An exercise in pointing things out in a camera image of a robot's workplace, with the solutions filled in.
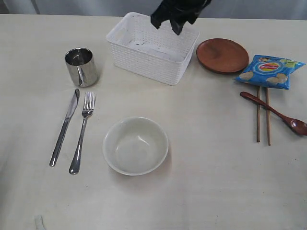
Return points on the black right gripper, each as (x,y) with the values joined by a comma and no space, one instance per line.
(178,12)

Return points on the white perforated plastic basket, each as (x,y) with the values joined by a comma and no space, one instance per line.
(158,54)

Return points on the brown wooden plate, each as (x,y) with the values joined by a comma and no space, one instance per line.
(222,55)

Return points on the shiny steel cup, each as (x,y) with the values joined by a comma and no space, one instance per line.
(81,67)

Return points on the blue chips bag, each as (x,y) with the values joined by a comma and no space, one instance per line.
(269,72)

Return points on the silver metal fork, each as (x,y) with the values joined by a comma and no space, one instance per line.
(88,110)

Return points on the speckled ceramic bowl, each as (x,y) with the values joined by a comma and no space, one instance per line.
(135,146)

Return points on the silver table knife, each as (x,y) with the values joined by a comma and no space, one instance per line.
(71,109)

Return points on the dark wooden spoon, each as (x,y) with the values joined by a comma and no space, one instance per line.
(296,125)

